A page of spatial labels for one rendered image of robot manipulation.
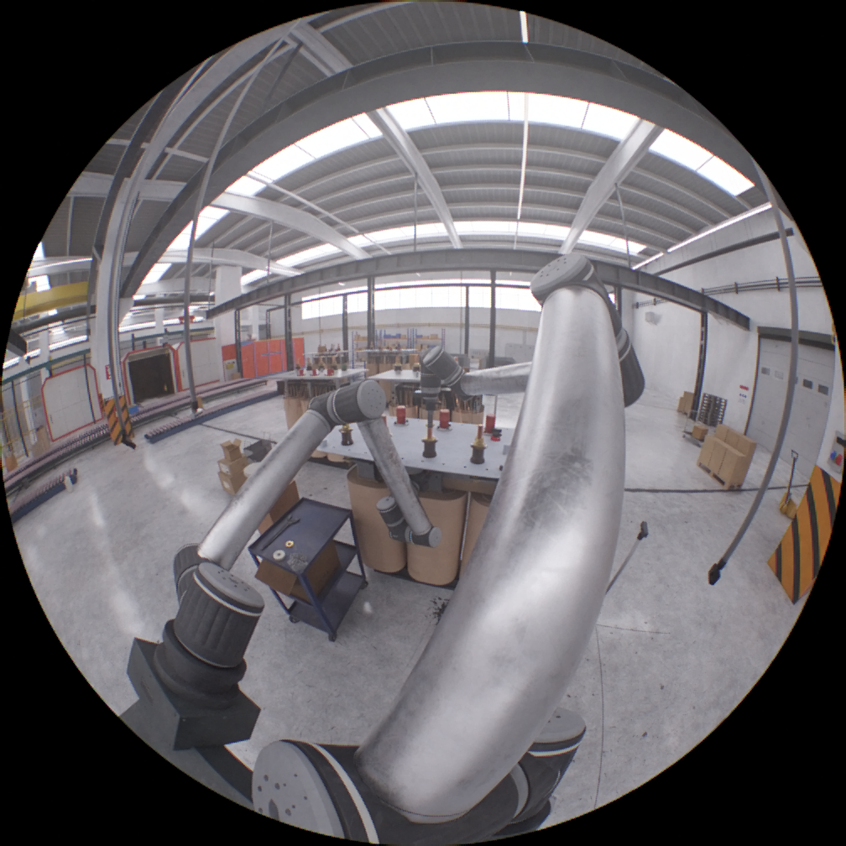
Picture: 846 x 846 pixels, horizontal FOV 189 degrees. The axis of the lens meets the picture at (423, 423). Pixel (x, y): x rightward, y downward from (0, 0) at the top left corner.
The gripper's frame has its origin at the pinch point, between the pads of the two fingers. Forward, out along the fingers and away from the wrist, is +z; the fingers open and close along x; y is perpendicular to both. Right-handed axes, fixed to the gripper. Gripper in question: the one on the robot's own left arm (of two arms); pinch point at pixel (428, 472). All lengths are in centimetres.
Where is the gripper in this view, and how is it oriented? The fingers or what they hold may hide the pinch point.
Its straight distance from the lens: 148.8
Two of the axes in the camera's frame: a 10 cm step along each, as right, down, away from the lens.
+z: 5.8, -4.4, 6.8
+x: -8.0, -1.9, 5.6
